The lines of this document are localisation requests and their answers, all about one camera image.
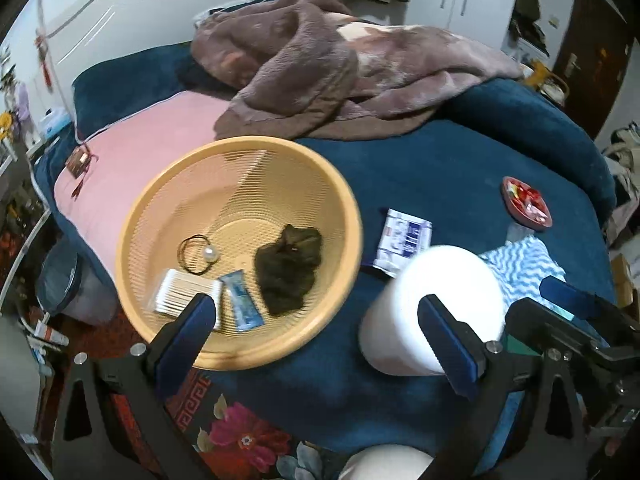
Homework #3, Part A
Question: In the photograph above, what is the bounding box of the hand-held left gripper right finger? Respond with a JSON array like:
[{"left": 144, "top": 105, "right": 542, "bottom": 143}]
[{"left": 417, "top": 293, "right": 592, "bottom": 480}]

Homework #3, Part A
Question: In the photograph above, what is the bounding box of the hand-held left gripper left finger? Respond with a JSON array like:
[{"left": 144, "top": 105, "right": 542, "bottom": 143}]
[{"left": 50, "top": 292, "right": 219, "bottom": 480}]

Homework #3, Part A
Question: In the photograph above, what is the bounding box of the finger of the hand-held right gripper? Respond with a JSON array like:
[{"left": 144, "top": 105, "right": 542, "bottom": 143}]
[
  {"left": 505, "top": 297, "right": 608, "bottom": 358},
  {"left": 539, "top": 276, "right": 623, "bottom": 328}
]

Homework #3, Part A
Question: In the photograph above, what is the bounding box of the green scouring pad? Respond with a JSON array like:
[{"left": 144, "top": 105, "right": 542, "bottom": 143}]
[{"left": 502, "top": 332, "right": 543, "bottom": 358}]

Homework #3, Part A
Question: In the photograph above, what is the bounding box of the white tissue roll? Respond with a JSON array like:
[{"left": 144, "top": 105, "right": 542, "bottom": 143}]
[{"left": 359, "top": 245, "right": 508, "bottom": 377}]

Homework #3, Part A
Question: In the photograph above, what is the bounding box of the blue white gauze packet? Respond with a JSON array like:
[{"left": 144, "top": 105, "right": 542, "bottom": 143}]
[{"left": 220, "top": 270, "right": 266, "bottom": 332}]

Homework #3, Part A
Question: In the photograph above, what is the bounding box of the dark scrunchie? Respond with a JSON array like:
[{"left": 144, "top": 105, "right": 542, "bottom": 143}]
[{"left": 254, "top": 224, "right": 323, "bottom": 317}]

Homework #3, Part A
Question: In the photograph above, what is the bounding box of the yellow plastic basket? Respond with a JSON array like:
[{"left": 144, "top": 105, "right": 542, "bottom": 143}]
[{"left": 116, "top": 136, "right": 363, "bottom": 370}]

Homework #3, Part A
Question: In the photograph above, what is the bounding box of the cotton swabs pack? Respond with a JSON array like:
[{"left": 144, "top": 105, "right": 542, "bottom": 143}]
[{"left": 150, "top": 269, "right": 223, "bottom": 331}]

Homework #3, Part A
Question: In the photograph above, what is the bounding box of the cardboard box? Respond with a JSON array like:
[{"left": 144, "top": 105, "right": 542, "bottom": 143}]
[{"left": 610, "top": 255, "right": 636, "bottom": 306}]

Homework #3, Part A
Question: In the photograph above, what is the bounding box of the blue white striped cloth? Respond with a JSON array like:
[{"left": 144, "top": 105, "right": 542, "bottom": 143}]
[{"left": 477, "top": 237, "right": 568, "bottom": 311}]

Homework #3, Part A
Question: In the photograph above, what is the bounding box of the red dish with candies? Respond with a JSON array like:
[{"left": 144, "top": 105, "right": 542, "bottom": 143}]
[{"left": 501, "top": 176, "right": 554, "bottom": 232}]

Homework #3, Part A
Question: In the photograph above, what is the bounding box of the floral rug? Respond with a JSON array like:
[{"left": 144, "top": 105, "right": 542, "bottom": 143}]
[{"left": 30, "top": 305, "right": 361, "bottom": 480}]

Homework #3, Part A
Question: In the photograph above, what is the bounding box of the purple white packet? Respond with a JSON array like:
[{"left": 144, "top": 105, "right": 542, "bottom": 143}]
[{"left": 375, "top": 208, "right": 433, "bottom": 277}]

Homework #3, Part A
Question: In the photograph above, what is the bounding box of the white rounded object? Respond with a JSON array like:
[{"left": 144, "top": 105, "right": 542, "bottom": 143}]
[{"left": 340, "top": 445, "right": 436, "bottom": 480}]

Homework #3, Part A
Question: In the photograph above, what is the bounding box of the white orange tube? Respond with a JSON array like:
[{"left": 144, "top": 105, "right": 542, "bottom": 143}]
[{"left": 32, "top": 321, "right": 70, "bottom": 347}]

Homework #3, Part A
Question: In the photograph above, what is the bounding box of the grey basin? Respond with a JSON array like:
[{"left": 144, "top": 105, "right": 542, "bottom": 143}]
[{"left": 37, "top": 245, "right": 81, "bottom": 317}]

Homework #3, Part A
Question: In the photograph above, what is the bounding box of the pile of clothes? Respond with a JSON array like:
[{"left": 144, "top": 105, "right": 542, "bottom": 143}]
[{"left": 600, "top": 120, "right": 640, "bottom": 241}]

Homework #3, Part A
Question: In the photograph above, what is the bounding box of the wicker basket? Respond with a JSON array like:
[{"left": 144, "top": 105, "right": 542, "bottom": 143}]
[{"left": 530, "top": 60, "right": 571, "bottom": 108}]

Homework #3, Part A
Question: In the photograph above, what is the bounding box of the brown charm with tassel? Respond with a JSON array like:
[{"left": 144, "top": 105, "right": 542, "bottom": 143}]
[{"left": 65, "top": 147, "right": 98, "bottom": 198}]

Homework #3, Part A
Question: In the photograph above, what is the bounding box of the pink bed sheet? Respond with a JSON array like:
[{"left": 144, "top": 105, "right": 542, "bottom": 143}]
[{"left": 52, "top": 91, "right": 236, "bottom": 271}]

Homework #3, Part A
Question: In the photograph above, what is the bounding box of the brown door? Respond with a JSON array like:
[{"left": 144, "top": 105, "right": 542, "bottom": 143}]
[{"left": 552, "top": 0, "right": 633, "bottom": 136}]

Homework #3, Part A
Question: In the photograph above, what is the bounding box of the brown fleece blanket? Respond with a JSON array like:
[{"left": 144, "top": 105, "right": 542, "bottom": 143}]
[{"left": 191, "top": 0, "right": 523, "bottom": 141}]

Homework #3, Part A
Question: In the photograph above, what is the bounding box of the red hanging tassel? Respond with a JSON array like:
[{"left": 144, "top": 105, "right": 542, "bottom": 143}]
[{"left": 35, "top": 30, "right": 56, "bottom": 91}]

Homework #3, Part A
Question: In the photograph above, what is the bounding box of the white wardrobe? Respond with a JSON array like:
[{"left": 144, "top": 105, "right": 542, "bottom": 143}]
[{"left": 405, "top": 0, "right": 523, "bottom": 53}]

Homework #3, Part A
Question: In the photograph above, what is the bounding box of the white bed headboard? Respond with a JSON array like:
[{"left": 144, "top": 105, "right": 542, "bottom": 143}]
[{"left": 37, "top": 0, "right": 321, "bottom": 126}]

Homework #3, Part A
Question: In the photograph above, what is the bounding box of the black hair tie with pearl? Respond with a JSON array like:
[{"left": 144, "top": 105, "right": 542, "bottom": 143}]
[{"left": 178, "top": 234, "right": 221, "bottom": 276}]

